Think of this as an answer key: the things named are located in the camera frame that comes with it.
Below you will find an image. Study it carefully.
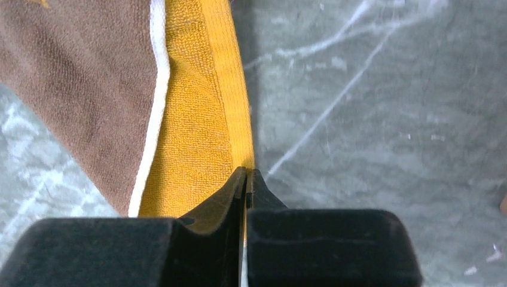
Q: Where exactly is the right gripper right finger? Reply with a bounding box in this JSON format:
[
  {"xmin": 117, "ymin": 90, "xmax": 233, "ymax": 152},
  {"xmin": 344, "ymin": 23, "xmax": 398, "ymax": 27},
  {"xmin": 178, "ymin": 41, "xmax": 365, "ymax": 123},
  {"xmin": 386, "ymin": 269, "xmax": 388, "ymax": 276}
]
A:
[{"xmin": 246, "ymin": 169, "xmax": 423, "ymax": 286}]

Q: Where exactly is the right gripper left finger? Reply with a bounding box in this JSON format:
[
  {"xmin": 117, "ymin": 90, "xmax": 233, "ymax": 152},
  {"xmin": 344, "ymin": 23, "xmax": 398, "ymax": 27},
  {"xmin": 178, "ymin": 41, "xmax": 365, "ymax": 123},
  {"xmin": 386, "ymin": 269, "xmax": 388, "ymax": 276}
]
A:
[{"xmin": 1, "ymin": 167, "xmax": 248, "ymax": 286}]

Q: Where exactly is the yellow brown bear towel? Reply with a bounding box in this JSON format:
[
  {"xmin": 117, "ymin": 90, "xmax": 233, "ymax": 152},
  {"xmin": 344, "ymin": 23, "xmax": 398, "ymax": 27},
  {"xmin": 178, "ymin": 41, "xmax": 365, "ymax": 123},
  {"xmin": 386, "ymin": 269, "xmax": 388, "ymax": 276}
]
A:
[{"xmin": 1, "ymin": 1, "xmax": 254, "ymax": 217}]

